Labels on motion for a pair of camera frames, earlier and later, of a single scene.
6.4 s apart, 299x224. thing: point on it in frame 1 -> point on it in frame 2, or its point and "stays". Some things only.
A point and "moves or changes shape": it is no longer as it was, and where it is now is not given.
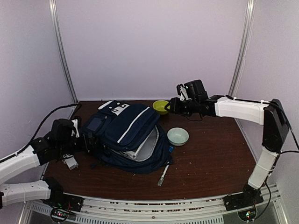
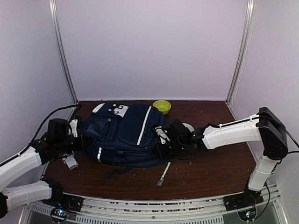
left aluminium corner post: x=53 y=10 stays
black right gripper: x=174 y=105 -> x=160 y=148
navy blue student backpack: x=128 y=137 moves or changes shape
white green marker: x=160 y=183 stays
